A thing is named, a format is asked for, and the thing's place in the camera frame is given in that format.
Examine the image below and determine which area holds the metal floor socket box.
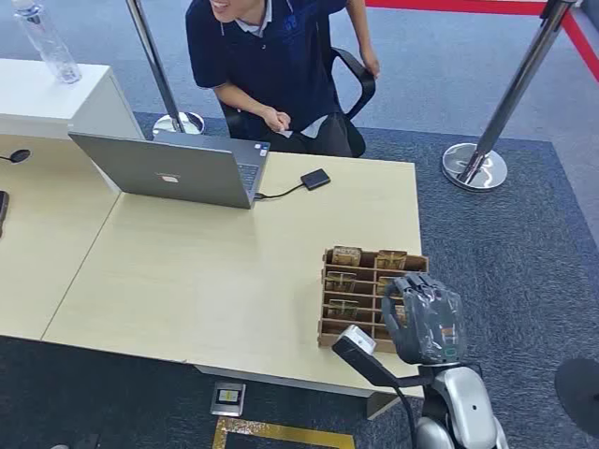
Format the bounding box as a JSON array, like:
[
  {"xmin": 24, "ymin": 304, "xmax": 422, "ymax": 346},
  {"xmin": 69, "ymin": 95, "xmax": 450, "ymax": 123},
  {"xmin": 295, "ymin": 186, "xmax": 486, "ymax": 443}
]
[{"xmin": 210, "ymin": 381, "xmax": 246, "ymax": 417}]

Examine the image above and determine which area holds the black round puck with cable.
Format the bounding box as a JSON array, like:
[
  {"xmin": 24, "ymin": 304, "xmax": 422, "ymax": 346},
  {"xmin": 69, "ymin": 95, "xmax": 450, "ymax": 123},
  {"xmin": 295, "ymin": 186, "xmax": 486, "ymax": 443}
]
[{"xmin": 0, "ymin": 148, "xmax": 32, "ymax": 166}]

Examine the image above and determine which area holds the brown cardboard card holder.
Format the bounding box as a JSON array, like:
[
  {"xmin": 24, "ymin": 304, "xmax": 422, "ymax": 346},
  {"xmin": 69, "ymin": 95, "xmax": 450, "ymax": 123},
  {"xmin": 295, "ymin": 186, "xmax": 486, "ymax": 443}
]
[{"xmin": 317, "ymin": 247, "xmax": 430, "ymax": 355}]

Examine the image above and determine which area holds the chrome stanchion post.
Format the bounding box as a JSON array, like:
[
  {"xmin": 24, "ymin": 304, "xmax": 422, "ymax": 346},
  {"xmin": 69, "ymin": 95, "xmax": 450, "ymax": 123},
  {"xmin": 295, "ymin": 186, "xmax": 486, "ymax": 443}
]
[
  {"xmin": 125, "ymin": 0, "xmax": 205, "ymax": 138},
  {"xmin": 441, "ymin": 0, "xmax": 579, "ymax": 192}
]

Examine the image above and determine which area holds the red barrier belt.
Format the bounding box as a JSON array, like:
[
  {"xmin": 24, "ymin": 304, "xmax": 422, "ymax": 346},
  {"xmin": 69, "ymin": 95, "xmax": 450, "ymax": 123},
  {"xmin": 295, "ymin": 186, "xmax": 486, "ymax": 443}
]
[
  {"xmin": 560, "ymin": 10, "xmax": 599, "ymax": 85},
  {"xmin": 365, "ymin": 0, "xmax": 548, "ymax": 17}
]

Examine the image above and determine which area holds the person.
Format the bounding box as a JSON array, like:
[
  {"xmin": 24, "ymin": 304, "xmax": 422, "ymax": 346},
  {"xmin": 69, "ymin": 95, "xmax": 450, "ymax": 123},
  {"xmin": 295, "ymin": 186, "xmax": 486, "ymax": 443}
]
[{"xmin": 185, "ymin": 0, "xmax": 381, "ymax": 158}]

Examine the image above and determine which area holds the pale wrist camera black mount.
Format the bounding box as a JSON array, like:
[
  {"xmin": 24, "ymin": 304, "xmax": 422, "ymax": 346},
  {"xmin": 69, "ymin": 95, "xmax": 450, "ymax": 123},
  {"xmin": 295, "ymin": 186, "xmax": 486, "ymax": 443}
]
[{"xmin": 332, "ymin": 325, "xmax": 434, "ymax": 392}]

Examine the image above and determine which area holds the black drive cable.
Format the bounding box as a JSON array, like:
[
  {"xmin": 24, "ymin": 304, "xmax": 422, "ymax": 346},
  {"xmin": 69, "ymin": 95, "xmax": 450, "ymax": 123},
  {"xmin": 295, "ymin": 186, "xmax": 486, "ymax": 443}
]
[{"xmin": 254, "ymin": 182, "xmax": 305, "ymax": 201}]

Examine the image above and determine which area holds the person's right hand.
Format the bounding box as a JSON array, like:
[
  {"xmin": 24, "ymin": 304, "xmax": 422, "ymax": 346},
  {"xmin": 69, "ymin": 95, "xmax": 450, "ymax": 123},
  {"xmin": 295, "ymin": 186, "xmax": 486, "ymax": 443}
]
[{"xmin": 261, "ymin": 106, "xmax": 292, "ymax": 133}]

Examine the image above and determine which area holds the grey laptop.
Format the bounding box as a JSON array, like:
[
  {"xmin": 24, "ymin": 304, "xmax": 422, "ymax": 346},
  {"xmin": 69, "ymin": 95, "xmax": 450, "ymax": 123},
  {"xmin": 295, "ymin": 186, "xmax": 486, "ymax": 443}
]
[{"xmin": 69, "ymin": 130, "xmax": 271, "ymax": 210}]

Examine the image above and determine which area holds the black external drive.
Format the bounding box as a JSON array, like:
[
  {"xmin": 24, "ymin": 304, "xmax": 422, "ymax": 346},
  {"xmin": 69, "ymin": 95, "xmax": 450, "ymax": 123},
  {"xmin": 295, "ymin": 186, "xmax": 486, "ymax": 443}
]
[{"xmin": 300, "ymin": 168, "xmax": 332, "ymax": 192}]

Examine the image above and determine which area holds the clear plastic water bottle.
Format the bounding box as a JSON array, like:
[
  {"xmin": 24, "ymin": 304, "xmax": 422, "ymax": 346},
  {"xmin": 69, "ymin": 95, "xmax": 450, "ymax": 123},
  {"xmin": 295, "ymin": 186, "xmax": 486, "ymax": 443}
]
[{"xmin": 11, "ymin": 0, "xmax": 82, "ymax": 85}]

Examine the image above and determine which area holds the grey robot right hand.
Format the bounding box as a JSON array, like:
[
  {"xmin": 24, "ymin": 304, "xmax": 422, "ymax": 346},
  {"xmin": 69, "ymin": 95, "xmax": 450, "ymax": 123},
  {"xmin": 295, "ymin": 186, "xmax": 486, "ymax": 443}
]
[{"xmin": 381, "ymin": 272, "xmax": 468, "ymax": 367}]

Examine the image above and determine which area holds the black round disc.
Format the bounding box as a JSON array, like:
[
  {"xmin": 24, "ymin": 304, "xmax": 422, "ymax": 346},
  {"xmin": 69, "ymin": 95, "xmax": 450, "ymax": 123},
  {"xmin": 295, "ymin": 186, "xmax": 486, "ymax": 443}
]
[{"xmin": 554, "ymin": 357, "xmax": 599, "ymax": 438}]

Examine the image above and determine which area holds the black office chair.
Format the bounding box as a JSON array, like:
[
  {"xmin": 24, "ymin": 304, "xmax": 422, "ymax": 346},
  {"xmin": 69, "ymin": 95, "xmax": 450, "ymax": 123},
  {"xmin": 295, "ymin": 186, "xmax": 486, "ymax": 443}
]
[{"xmin": 220, "ymin": 46, "xmax": 376, "ymax": 158}]

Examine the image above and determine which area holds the white cabinet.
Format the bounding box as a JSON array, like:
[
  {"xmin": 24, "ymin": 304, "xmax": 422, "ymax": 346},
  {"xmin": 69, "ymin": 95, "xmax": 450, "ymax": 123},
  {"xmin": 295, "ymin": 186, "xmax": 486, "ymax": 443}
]
[{"xmin": 0, "ymin": 57, "xmax": 145, "ymax": 140}]

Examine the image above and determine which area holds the person's left hand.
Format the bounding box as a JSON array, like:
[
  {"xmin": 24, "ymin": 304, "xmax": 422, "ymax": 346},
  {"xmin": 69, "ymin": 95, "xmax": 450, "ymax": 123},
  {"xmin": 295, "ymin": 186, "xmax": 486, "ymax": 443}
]
[{"xmin": 360, "ymin": 46, "xmax": 381, "ymax": 80}]

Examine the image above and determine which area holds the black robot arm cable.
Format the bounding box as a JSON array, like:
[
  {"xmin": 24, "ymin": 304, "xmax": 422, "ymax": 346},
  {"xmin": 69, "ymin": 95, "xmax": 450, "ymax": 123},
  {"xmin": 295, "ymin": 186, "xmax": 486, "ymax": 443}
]
[{"xmin": 395, "ymin": 384, "xmax": 418, "ymax": 449}]

